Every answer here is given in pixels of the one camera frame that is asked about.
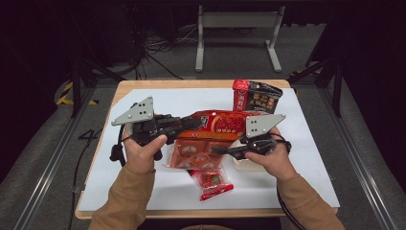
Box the aluminium floor rail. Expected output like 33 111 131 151
319 85 400 230
12 85 98 230

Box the yellow black hazard tape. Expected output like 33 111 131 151
56 80 100 107

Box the person's left hand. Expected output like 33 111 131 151
122 126 169 175

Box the large orange seasoning packet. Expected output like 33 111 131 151
162 109 272 172

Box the left hand-held gripper cable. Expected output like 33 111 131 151
68 124 129 230

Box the small red seasoning packet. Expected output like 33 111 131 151
188 168 236 202

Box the red and black seasoning packet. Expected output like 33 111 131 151
232 79 284 115

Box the person's right hand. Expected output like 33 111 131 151
243 126 299 183

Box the bundle of black floor cables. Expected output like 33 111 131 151
125 12 207 81

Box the white table mat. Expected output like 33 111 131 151
78 87 341 213

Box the white metal stand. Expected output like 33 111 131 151
194 4 286 74

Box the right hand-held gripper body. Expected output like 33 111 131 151
228 113 287 160

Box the right hand-held gripper cable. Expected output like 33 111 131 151
274 133 308 230

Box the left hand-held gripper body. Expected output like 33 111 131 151
110 96 185 148

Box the hand-held gripper cable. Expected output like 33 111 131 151
68 124 129 230
274 133 308 230

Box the black metal stand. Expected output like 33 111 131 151
66 47 126 119
288 47 348 118

